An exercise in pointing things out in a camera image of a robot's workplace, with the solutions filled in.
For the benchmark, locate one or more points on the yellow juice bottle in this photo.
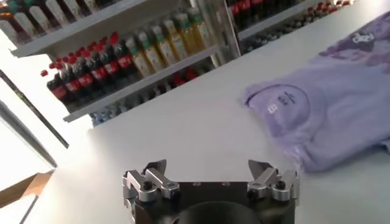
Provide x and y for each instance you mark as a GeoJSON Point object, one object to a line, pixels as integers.
{"type": "Point", "coordinates": [164, 47]}
{"type": "Point", "coordinates": [199, 27]}
{"type": "Point", "coordinates": [152, 53]}
{"type": "Point", "coordinates": [140, 59]}
{"type": "Point", "coordinates": [187, 33]}
{"type": "Point", "coordinates": [176, 41]}

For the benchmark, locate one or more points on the green cap bottle white label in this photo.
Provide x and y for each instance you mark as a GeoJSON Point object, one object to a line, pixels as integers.
{"type": "Point", "coordinates": [23, 24]}
{"type": "Point", "coordinates": [40, 16]}
{"type": "Point", "coordinates": [90, 3]}
{"type": "Point", "coordinates": [73, 5]}
{"type": "Point", "coordinates": [57, 10]}

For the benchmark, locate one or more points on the open cardboard box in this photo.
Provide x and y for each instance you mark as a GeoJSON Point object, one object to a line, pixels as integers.
{"type": "Point", "coordinates": [24, 188]}

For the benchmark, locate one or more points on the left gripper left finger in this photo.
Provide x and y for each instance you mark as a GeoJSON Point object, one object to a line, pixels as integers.
{"type": "Point", "coordinates": [146, 184]}

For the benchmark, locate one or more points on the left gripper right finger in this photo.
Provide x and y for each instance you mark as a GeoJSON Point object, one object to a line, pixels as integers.
{"type": "Point", "coordinates": [274, 182]}

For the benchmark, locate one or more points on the grey window frame bar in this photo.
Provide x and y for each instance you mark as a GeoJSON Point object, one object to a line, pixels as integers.
{"type": "Point", "coordinates": [27, 134]}

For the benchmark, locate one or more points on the purple printed T-shirt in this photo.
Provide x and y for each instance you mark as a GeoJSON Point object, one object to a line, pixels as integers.
{"type": "Point", "coordinates": [335, 106]}

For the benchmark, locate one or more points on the grey metal drinks shelf unit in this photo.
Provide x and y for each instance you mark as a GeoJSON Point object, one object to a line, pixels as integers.
{"type": "Point", "coordinates": [268, 20]}
{"type": "Point", "coordinates": [146, 81]}

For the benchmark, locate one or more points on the red cap cola bottle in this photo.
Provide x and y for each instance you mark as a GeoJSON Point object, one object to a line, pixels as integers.
{"type": "Point", "coordinates": [191, 73]}
{"type": "Point", "coordinates": [125, 61]}
{"type": "Point", "coordinates": [248, 4]}
{"type": "Point", "coordinates": [236, 9]}
{"type": "Point", "coordinates": [86, 79]}
{"type": "Point", "coordinates": [73, 86]}
{"type": "Point", "coordinates": [99, 73]}
{"type": "Point", "coordinates": [111, 67]}
{"type": "Point", "coordinates": [178, 79]}
{"type": "Point", "coordinates": [59, 91]}

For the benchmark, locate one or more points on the black metal frame pole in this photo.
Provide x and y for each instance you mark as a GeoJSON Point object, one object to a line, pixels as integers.
{"type": "Point", "coordinates": [33, 109]}

